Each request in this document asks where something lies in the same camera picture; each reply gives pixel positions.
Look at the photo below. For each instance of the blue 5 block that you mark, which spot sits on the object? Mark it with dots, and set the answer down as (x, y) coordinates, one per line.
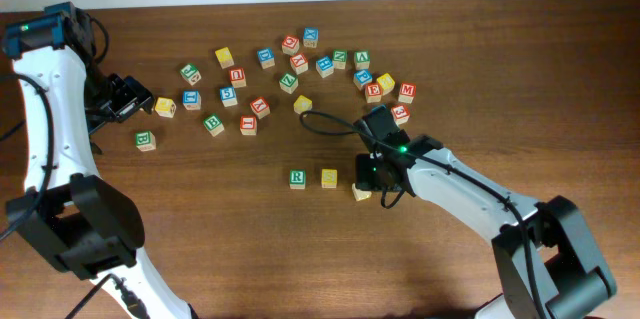
(228, 96)

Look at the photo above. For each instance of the blue X block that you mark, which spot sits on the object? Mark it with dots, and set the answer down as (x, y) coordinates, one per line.
(310, 37)

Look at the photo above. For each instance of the blue H block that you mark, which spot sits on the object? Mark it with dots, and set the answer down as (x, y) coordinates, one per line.
(325, 66)

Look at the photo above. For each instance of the red E block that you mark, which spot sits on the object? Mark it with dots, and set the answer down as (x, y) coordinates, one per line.
(373, 92)

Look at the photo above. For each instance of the green N block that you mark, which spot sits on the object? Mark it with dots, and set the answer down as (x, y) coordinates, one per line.
(339, 59)

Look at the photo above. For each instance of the red U block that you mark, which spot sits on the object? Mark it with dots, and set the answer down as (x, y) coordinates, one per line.
(237, 77)

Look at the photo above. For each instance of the yellow block centre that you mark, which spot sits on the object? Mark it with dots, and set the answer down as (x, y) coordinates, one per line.
(302, 104)

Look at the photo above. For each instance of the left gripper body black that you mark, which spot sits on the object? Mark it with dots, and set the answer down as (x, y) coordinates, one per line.
(132, 100)

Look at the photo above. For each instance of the blue D block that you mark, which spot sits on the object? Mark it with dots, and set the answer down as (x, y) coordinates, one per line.
(266, 58)

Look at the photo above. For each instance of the green V block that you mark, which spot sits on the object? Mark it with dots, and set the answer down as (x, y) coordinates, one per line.
(362, 60)

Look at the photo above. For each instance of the red K block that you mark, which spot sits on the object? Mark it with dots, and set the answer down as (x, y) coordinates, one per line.
(260, 107)

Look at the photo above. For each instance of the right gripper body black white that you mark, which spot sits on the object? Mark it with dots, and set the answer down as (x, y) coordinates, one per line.
(370, 174)

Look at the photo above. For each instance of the green Z block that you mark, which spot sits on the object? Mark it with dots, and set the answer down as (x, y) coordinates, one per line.
(289, 83)

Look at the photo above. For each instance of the green B block centre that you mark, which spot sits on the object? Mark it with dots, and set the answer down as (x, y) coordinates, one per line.
(213, 125)

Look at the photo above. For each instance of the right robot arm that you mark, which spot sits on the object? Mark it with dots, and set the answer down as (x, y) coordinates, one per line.
(548, 261)

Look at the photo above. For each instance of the yellow W block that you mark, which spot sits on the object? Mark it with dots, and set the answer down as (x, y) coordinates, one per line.
(165, 107)

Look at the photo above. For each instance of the red 3 block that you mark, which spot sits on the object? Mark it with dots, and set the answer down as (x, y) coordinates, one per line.
(400, 114)

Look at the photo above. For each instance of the red M block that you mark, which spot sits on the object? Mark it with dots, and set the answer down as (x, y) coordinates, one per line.
(407, 93)

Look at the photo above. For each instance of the green B block left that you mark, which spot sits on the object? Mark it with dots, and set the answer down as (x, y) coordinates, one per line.
(145, 141)

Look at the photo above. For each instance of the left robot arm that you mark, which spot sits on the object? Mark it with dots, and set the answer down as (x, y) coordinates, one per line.
(68, 214)

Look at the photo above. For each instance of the yellow S block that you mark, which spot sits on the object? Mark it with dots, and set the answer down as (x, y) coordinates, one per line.
(329, 178)
(359, 194)

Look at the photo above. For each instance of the green b block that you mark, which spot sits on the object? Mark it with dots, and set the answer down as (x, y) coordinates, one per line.
(213, 125)
(145, 141)

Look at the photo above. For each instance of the green J block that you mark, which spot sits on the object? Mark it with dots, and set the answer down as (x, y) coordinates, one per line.
(190, 74)

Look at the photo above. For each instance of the green R block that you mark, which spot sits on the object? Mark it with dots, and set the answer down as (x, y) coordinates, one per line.
(297, 179)

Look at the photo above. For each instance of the red C block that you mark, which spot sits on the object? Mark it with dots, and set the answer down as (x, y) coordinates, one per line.
(290, 45)

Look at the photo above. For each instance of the blue P block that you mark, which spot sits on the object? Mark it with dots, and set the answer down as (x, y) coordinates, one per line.
(361, 78)

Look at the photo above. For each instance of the red Y block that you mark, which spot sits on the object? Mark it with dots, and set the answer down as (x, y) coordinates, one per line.
(299, 63)

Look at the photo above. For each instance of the yellow block top left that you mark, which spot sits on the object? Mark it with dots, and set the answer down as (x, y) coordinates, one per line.
(224, 57)

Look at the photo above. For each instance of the red I block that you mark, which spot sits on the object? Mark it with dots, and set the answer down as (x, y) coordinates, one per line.
(248, 125)

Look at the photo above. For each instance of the yellow block right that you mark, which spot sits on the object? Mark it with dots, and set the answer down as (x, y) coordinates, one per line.
(386, 82)

